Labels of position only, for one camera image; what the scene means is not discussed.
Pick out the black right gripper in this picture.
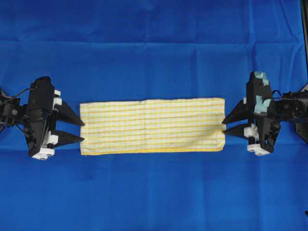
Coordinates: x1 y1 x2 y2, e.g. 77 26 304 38
222 71 281 156

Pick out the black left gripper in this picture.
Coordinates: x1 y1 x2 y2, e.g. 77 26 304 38
25 77 85 160

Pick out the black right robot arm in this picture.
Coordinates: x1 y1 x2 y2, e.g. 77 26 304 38
222 71 308 156

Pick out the blue table cloth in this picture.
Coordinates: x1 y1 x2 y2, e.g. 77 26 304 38
0 0 308 231

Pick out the yellow checked towel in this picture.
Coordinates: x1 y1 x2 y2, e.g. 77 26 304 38
80 98 225 156

